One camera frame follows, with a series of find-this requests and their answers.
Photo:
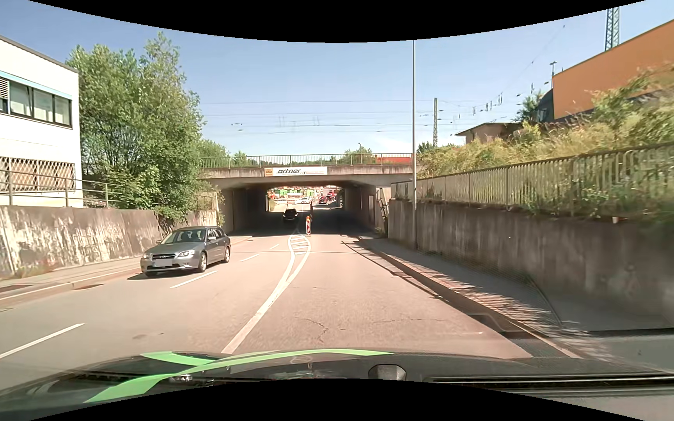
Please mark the red and white marker post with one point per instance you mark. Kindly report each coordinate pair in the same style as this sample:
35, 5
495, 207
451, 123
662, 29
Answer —
308, 225

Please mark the orange building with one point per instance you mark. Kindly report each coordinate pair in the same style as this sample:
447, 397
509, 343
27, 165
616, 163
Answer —
623, 70

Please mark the dark car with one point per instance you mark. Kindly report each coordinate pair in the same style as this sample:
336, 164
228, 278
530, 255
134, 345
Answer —
290, 214

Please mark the metal railing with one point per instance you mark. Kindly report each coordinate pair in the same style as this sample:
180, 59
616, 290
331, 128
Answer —
33, 187

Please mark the grey asphalt road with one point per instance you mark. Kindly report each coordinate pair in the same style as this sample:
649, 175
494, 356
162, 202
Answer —
337, 292

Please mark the grey pavement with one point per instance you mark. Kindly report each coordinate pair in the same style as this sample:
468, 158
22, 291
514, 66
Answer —
33, 283
489, 292

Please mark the concrete wall with metal railing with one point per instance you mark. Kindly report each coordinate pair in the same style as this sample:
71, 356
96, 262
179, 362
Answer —
547, 257

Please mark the concrete retaining wall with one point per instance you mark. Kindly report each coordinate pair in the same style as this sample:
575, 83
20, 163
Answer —
50, 237

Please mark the white building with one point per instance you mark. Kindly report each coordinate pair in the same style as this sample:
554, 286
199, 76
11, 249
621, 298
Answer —
15, 117

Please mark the overgrown bushes and grass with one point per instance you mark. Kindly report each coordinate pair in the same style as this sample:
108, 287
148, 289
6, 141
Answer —
618, 128

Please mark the large green tree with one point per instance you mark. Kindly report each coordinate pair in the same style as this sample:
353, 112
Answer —
138, 128

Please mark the tall grey lamp post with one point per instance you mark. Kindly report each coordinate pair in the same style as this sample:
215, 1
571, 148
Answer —
413, 146

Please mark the low beige building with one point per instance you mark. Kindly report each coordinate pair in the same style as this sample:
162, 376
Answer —
489, 132

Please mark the grey estate car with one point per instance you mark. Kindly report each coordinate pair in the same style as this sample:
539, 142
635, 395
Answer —
188, 250

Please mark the car's own bonnet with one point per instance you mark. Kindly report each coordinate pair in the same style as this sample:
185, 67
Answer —
313, 368

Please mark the grey catenary mast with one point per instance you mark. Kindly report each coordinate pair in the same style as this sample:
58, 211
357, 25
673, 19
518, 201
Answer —
435, 123

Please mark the lattice pylon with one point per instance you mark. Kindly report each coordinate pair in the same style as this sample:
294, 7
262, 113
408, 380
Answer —
612, 28

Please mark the road markings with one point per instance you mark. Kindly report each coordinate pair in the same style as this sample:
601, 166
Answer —
267, 305

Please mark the concrete bridge with railing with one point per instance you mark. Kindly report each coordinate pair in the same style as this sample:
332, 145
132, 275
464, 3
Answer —
313, 175

